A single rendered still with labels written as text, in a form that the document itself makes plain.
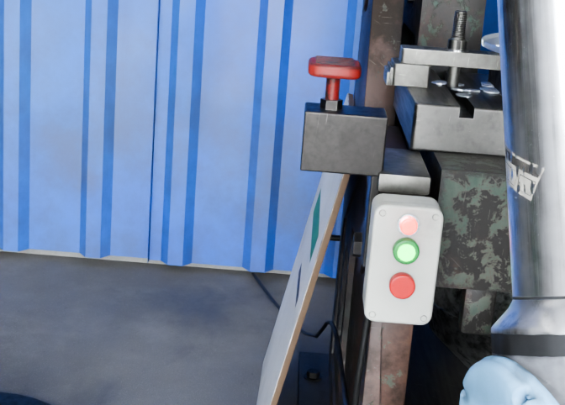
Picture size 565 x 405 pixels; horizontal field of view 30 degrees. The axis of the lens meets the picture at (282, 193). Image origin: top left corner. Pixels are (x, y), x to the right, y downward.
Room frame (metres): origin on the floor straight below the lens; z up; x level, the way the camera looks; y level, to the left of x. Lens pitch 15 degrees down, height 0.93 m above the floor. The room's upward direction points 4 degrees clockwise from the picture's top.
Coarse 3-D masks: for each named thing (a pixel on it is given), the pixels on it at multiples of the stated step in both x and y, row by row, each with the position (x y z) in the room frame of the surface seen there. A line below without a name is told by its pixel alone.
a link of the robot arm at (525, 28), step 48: (528, 0) 0.68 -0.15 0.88; (528, 48) 0.67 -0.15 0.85; (528, 96) 0.66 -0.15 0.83; (528, 144) 0.65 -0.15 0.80; (528, 192) 0.64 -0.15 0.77; (528, 240) 0.64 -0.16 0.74; (528, 288) 0.63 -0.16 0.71; (528, 336) 0.60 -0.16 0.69; (480, 384) 0.61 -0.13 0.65; (528, 384) 0.58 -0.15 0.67
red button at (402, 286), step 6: (396, 276) 1.08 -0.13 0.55; (402, 276) 1.07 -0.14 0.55; (408, 276) 1.08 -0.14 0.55; (390, 282) 1.08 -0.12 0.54; (396, 282) 1.07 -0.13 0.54; (402, 282) 1.07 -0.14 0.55; (408, 282) 1.07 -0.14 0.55; (414, 282) 1.08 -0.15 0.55; (390, 288) 1.07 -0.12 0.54; (396, 288) 1.07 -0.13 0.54; (402, 288) 1.07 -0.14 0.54; (408, 288) 1.07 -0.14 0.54; (414, 288) 1.07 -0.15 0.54; (396, 294) 1.07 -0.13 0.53; (402, 294) 1.07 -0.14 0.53; (408, 294) 1.07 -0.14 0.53
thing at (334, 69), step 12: (312, 60) 1.20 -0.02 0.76; (324, 60) 1.20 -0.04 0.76; (336, 60) 1.21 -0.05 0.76; (348, 60) 1.22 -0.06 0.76; (312, 72) 1.18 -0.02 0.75; (324, 72) 1.17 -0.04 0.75; (336, 72) 1.17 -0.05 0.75; (348, 72) 1.17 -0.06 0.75; (360, 72) 1.18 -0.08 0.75; (336, 84) 1.20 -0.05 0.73; (336, 96) 1.20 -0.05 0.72
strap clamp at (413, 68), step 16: (464, 16) 1.43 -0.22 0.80; (464, 32) 1.43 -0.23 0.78; (400, 48) 1.45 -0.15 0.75; (416, 48) 1.43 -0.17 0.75; (432, 48) 1.44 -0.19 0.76; (448, 48) 1.43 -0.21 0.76; (464, 48) 1.43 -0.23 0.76; (400, 64) 1.41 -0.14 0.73; (416, 64) 1.41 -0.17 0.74; (432, 64) 1.42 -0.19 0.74; (448, 64) 1.42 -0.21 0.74; (464, 64) 1.42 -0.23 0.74; (480, 64) 1.42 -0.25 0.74; (496, 64) 1.42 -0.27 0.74; (384, 80) 1.44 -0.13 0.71; (400, 80) 1.41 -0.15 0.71; (416, 80) 1.41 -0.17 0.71; (448, 80) 1.43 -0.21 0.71
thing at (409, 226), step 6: (402, 216) 1.08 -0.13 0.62; (408, 216) 1.08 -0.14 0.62; (414, 216) 1.08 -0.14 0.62; (402, 222) 1.08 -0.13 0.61; (408, 222) 1.08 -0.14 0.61; (414, 222) 1.08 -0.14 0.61; (402, 228) 1.08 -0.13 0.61; (408, 228) 1.08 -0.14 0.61; (414, 228) 1.08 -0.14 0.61; (408, 234) 1.08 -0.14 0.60
